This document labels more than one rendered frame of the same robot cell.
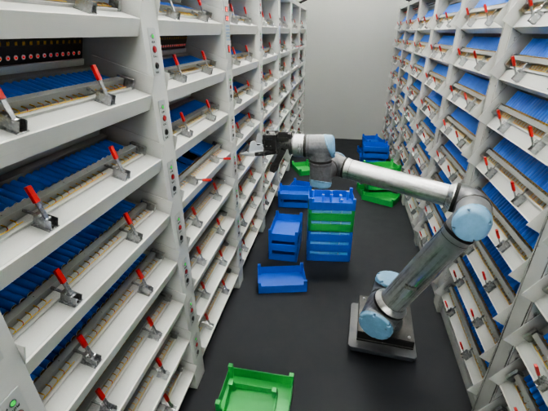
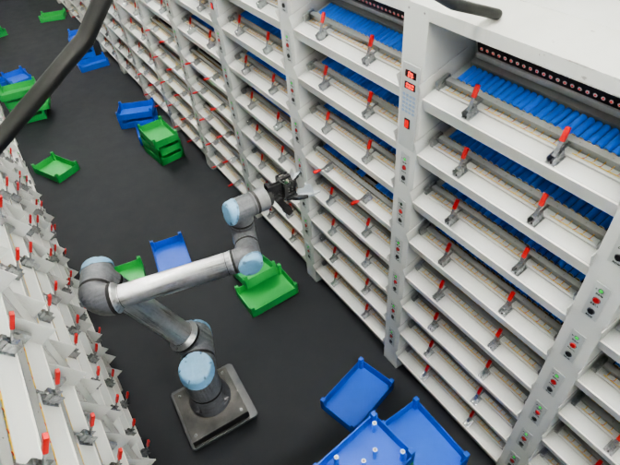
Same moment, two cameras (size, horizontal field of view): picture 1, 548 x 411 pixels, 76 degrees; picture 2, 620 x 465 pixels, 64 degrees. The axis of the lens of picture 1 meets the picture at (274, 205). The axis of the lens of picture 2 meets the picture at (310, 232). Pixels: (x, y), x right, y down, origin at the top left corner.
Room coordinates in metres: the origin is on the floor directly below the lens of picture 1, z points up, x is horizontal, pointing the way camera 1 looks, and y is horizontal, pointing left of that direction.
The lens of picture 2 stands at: (2.57, -0.91, 2.21)
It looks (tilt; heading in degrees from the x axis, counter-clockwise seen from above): 44 degrees down; 139
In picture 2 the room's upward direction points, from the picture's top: 5 degrees counter-clockwise
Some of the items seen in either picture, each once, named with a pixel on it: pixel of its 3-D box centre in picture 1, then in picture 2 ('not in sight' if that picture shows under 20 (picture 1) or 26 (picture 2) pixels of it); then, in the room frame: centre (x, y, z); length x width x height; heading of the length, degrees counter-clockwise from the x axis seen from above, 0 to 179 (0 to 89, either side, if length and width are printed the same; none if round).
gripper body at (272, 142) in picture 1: (277, 143); (280, 189); (1.38, -0.02, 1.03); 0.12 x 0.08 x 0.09; 79
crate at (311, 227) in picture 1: (329, 218); not in sight; (2.12, -0.38, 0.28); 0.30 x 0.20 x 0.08; 86
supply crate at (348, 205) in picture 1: (331, 198); (363, 463); (2.12, -0.38, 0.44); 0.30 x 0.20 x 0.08; 86
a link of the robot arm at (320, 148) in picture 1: (320, 146); (241, 208); (1.35, -0.18, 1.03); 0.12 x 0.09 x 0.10; 79
